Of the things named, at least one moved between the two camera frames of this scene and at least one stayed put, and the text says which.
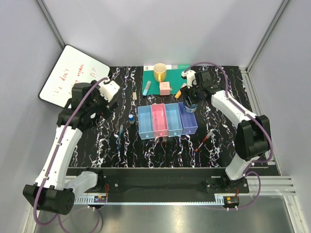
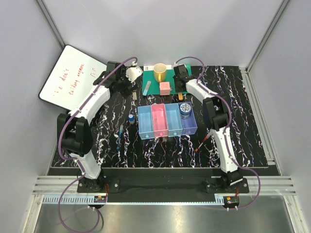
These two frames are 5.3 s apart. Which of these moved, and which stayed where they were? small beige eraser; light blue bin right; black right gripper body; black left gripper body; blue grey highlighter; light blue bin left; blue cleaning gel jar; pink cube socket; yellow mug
Moved: black right gripper body; black left gripper body; blue cleaning gel jar
Stayed: yellow mug; pink cube socket; light blue bin left; blue grey highlighter; light blue bin right; small beige eraser
